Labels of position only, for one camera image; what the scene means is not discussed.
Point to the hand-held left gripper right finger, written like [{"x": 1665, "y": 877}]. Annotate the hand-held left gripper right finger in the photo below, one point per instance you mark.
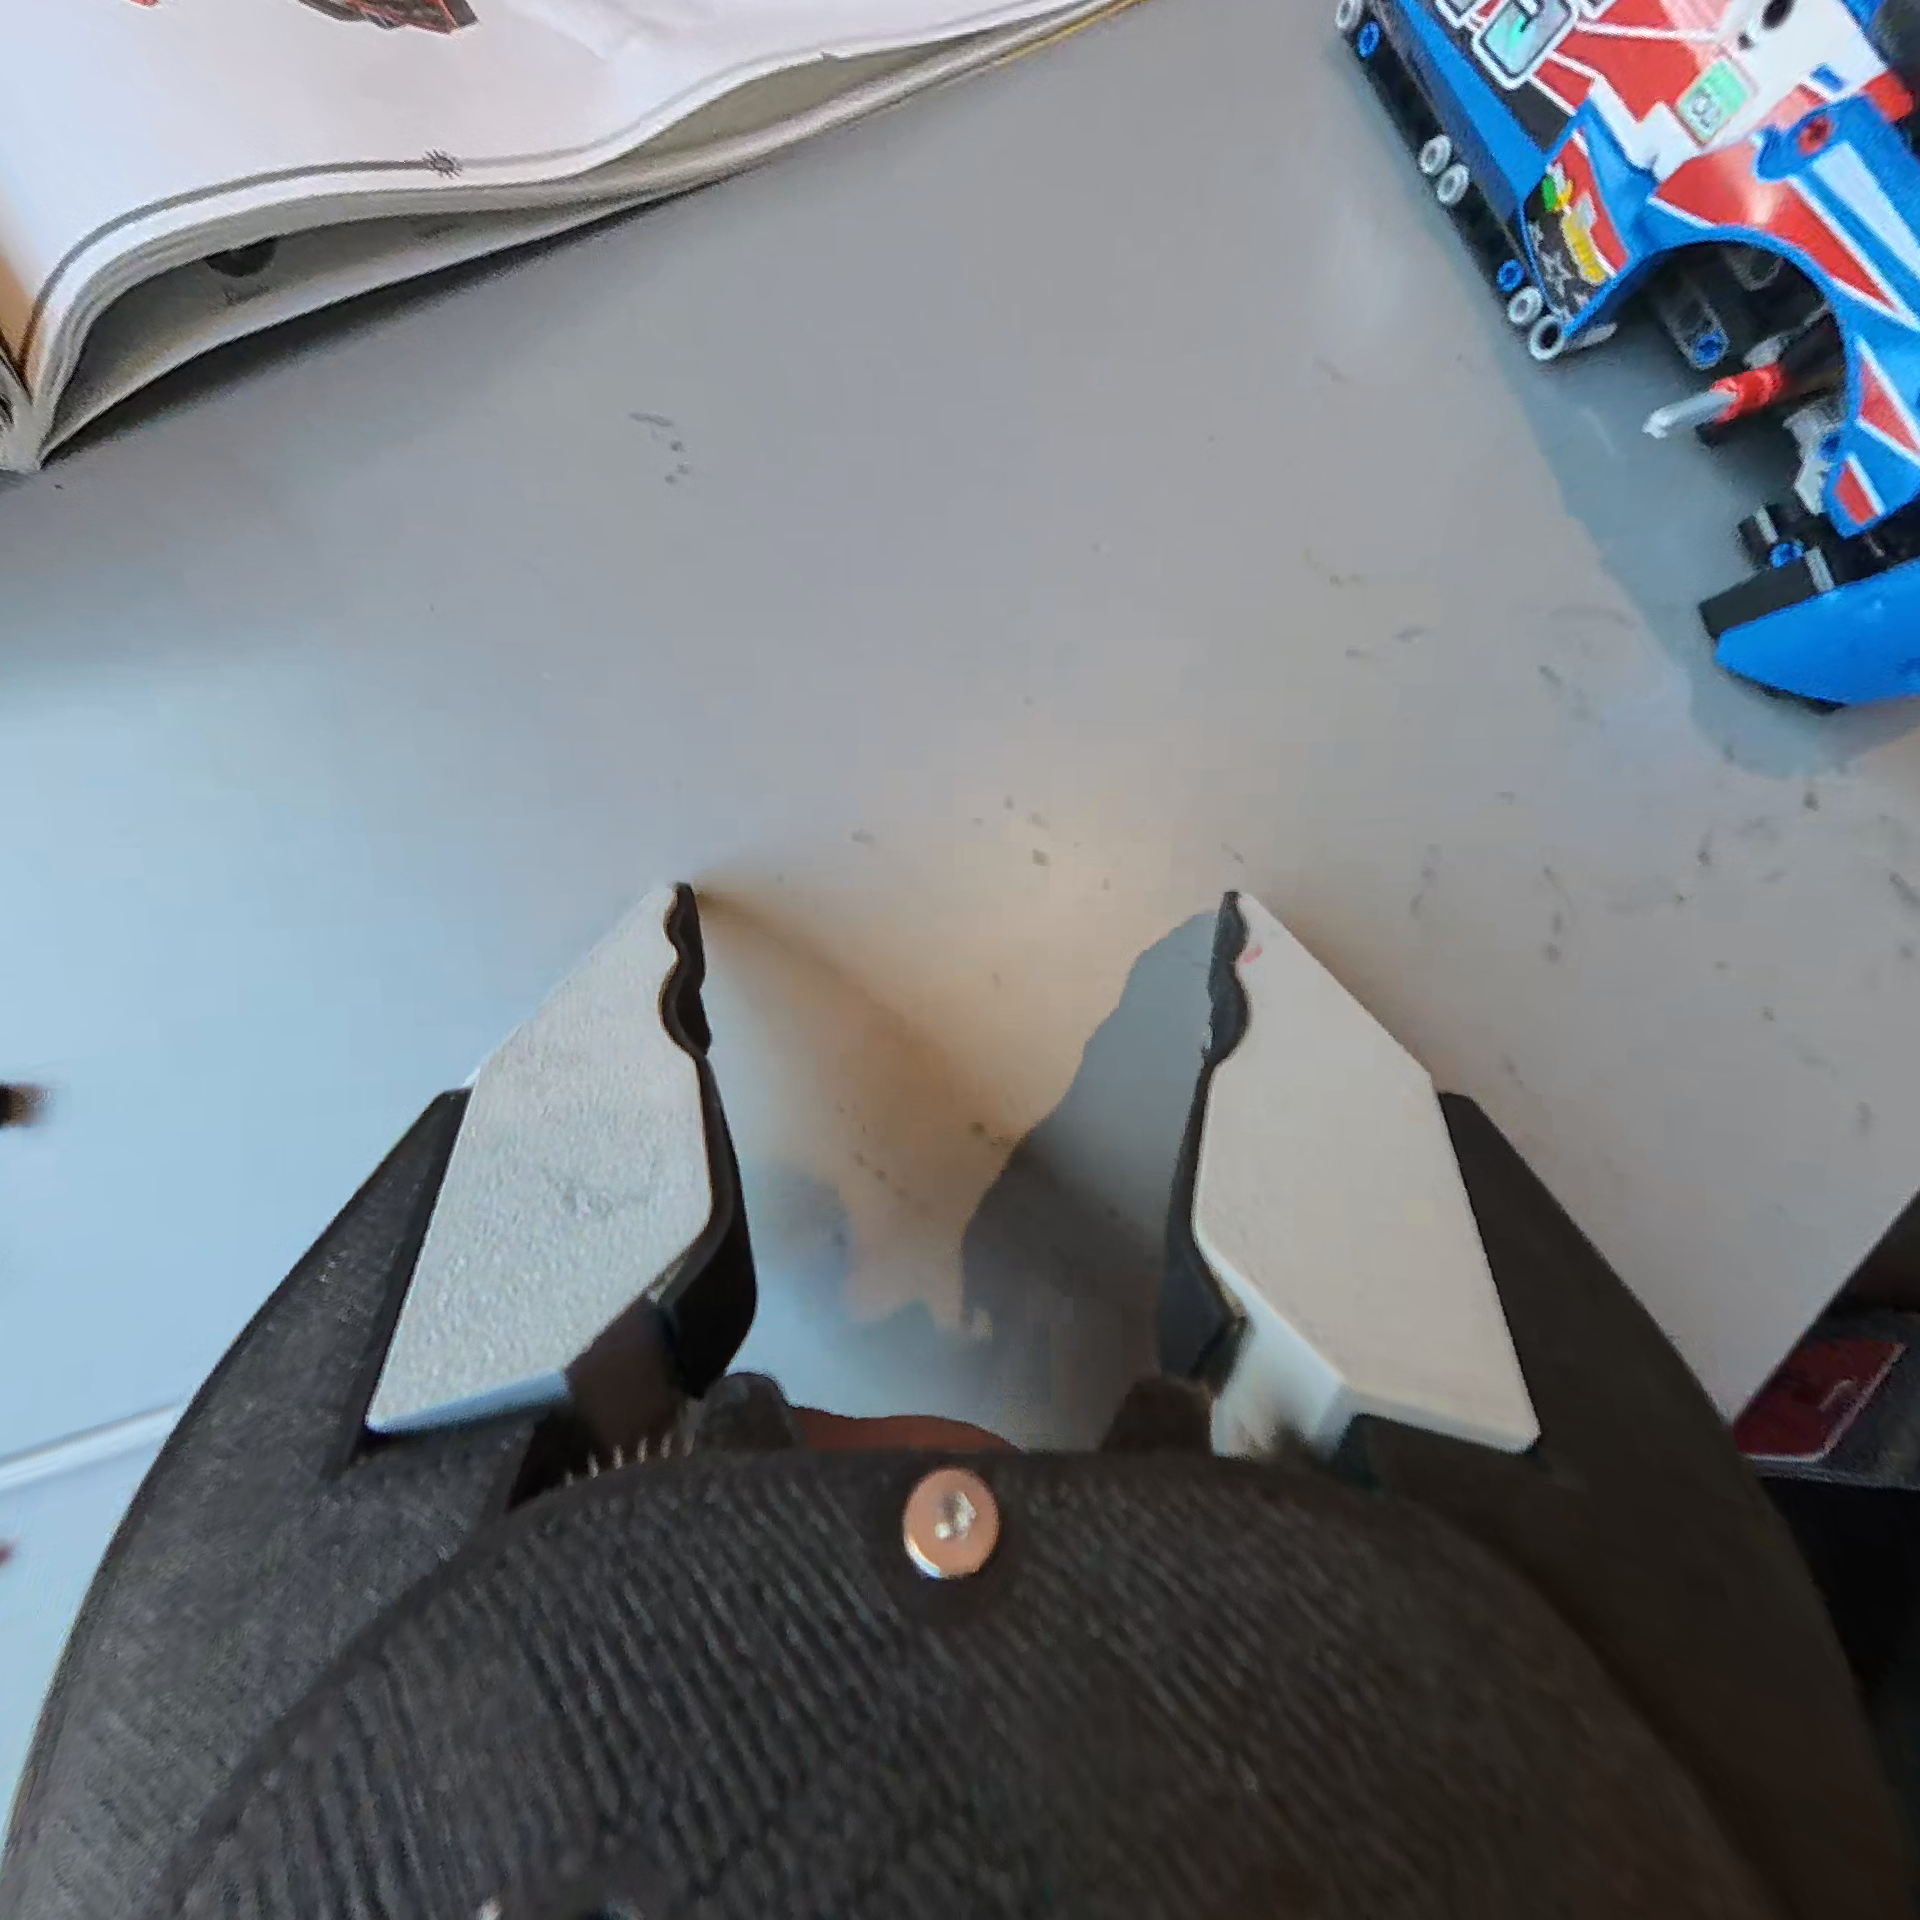
[{"x": 1336, "y": 1202}]

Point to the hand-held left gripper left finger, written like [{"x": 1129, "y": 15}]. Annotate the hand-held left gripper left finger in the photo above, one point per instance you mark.
[{"x": 569, "y": 1202}]

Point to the red blue black brick car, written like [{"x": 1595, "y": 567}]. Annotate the red blue black brick car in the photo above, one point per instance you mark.
[{"x": 1652, "y": 150}]

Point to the instruction booklet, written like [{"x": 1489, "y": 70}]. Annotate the instruction booklet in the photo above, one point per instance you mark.
[{"x": 376, "y": 91}]

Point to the grey desk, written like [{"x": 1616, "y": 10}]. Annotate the grey desk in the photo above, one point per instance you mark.
[{"x": 902, "y": 599}]

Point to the red card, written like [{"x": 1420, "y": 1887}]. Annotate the red card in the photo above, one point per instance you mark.
[{"x": 1816, "y": 1396}]

